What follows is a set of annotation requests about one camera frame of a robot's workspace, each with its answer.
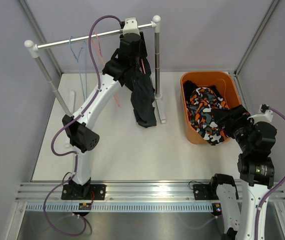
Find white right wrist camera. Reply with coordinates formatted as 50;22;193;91
248;104;273;124

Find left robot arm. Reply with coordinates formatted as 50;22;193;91
61;32;147;200

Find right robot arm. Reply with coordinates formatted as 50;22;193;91
209;104;277;240

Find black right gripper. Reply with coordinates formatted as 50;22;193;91
211;104;257;153

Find metal clothes rack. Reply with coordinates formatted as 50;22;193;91
23;15;167;125

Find orange camouflage shorts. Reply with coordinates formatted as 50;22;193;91
185;100;229;146

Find pink wire hanger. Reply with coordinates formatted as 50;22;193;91
140;58;146;75
91;32;121;107

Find orange plastic laundry basket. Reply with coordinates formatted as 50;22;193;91
180;71;242;145

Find blue wire hanger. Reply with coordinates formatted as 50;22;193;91
68;35;88;101

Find dark green shorts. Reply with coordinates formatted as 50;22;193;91
125;58;157;128

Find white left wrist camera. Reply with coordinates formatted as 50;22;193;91
119;17;140;39

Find white slotted cable duct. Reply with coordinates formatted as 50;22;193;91
25;201;215;213

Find black shorts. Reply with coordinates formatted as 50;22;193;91
183;80;224;104

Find aluminium mounting rail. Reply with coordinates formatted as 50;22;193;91
14;181;285;202

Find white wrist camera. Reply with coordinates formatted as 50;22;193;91
248;104;273;124
119;17;140;39

